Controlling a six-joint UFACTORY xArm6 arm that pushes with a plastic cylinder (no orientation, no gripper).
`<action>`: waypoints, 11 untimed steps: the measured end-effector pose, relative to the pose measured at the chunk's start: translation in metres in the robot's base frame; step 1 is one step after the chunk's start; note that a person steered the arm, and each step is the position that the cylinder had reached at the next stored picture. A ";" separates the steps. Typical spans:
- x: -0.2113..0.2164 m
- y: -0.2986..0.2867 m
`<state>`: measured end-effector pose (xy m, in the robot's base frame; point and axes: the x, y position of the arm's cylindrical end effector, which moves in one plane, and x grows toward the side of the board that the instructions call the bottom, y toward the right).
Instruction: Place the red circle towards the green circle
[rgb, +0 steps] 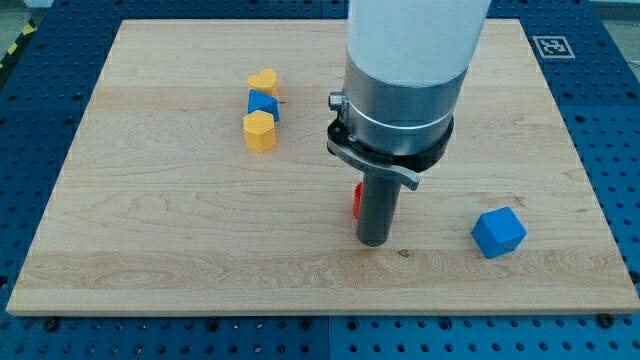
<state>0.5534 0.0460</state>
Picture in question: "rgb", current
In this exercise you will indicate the red circle block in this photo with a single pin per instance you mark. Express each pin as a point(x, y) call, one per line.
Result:
point(357, 200)

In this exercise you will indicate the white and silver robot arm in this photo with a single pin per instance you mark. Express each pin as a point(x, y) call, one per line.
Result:
point(406, 61)

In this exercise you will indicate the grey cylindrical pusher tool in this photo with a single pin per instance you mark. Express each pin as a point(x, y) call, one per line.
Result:
point(376, 211)

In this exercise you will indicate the yellow hexagon block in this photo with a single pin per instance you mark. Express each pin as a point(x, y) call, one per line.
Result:
point(259, 131)

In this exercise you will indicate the black tool clamp with lever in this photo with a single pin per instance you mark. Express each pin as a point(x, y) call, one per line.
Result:
point(402, 169)

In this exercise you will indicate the blue triangular block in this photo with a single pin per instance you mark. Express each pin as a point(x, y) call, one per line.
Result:
point(261, 101)

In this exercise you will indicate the yellow heart block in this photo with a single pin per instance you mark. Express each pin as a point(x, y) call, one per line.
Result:
point(266, 81)

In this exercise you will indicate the wooden board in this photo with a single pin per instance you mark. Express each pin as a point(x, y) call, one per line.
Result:
point(162, 210)

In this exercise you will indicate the blue cube block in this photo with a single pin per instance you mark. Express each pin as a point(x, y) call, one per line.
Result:
point(498, 232)

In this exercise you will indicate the white fiducial marker tag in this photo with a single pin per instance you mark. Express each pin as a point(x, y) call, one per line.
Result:
point(553, 47)

